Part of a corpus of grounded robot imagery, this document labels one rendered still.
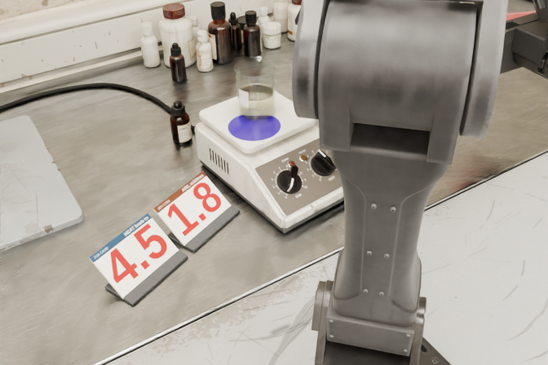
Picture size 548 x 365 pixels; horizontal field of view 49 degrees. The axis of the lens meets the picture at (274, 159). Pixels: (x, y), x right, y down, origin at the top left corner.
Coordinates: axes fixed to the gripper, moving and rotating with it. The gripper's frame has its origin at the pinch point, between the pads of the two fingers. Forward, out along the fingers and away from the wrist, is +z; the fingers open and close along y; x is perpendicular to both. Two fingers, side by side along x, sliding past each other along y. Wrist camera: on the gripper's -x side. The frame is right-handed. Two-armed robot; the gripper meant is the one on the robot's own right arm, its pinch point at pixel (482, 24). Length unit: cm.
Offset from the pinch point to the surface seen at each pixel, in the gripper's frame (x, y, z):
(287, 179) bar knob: 7.7, 39.4, -10.8
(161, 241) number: 11, 56, -10
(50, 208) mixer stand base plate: 12, 67, 4
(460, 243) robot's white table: 13.7, 23.7, -25.2
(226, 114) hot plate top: 4.2, 41.9, 2.2
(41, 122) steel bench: 12, 64, 28
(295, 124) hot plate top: 4.4, 34.8, -4.5
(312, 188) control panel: 9.6, 36.4, -11.7
